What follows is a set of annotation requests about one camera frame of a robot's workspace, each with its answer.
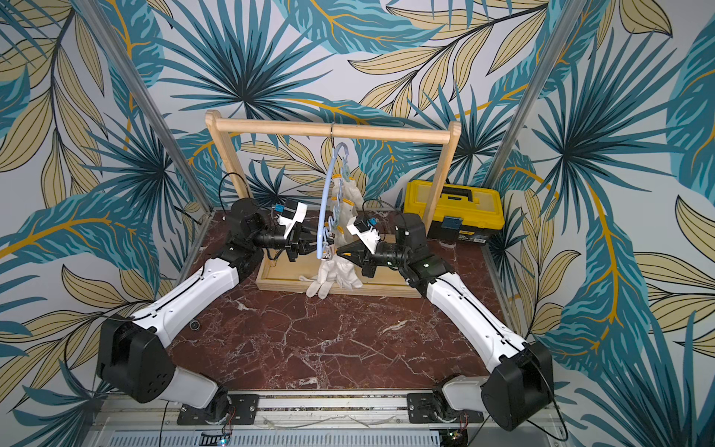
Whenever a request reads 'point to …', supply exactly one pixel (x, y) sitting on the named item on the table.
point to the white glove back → (322, 286)
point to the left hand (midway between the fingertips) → (331, 243)
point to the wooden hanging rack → (283, 273)
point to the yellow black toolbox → (466, 213)
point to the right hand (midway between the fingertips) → (340, 249)
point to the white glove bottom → (332, 271)
